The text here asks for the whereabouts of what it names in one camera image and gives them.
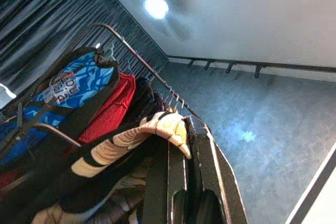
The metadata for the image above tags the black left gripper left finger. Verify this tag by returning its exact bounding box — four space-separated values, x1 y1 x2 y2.
143 140 188 224

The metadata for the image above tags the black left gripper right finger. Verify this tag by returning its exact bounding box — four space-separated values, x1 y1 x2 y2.
188 116 249 224

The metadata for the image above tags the black crane print shirt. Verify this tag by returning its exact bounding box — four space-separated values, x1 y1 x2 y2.
0 111 192 224

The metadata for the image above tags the black hanging shirt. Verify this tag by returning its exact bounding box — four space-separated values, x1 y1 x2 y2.
131 77 171 120

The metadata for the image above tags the red T-shirt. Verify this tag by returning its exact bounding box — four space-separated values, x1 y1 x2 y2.
62 73 137 156

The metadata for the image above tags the black metal clothes rack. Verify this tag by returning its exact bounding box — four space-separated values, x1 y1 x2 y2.
0 22 211 156

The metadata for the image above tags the blue black sports jersey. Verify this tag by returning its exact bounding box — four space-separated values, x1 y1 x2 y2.
0 47 120 167

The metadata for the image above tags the round ceiling lamp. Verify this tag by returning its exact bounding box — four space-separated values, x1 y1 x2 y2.
143 0 176 20

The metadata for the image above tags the dark grey curtain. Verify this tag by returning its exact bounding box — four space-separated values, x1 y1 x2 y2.
0 0 169 96

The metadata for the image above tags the black wall track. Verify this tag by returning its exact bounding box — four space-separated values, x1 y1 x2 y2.
167 55 336 79

